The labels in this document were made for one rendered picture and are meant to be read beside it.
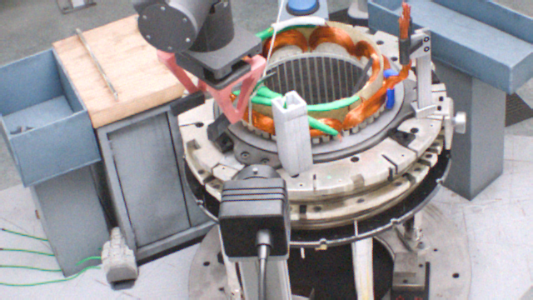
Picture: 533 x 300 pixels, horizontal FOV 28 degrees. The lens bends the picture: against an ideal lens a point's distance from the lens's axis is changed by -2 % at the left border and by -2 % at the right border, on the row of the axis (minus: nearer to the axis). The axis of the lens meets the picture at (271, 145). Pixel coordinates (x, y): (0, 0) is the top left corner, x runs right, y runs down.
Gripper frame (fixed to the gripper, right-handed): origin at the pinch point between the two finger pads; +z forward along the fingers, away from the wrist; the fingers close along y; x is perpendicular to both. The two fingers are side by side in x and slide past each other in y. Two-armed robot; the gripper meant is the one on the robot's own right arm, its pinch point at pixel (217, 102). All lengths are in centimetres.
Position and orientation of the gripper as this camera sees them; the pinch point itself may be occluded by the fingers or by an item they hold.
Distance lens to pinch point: 118.6
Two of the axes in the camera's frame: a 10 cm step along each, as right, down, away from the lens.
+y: 6.9, 4.4, -5.7
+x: 7.2, -5.1, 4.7
